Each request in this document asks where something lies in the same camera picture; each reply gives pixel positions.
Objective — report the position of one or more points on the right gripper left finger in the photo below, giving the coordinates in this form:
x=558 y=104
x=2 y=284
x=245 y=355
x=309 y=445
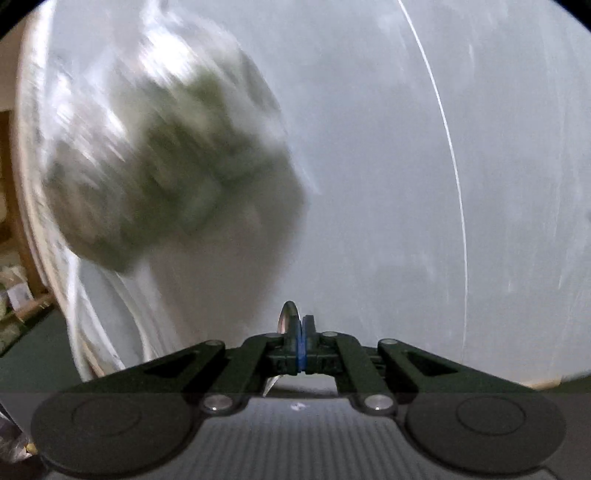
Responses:
x=249 y=367

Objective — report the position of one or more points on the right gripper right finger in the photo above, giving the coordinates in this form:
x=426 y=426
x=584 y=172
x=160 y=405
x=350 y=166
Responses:
x=342 y=357

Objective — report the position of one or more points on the small silver spoon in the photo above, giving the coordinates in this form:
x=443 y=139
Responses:
x=289 y=317

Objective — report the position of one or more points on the plastic bag of dried leaves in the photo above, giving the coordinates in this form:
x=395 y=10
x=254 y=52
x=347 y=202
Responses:
x=166 y=133

